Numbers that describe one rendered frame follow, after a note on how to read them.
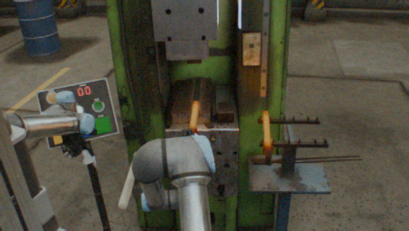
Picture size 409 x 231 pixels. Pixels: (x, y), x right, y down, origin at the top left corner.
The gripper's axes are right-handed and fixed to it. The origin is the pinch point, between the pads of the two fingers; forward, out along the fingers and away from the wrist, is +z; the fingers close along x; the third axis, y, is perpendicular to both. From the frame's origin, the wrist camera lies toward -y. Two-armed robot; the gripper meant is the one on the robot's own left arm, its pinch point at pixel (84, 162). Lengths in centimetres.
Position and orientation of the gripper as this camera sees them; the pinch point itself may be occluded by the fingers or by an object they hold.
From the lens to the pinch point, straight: 173.9
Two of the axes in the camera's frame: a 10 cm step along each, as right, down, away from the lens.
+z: 0.4, 8.8, 4.8
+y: -4.5, 4.5, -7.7
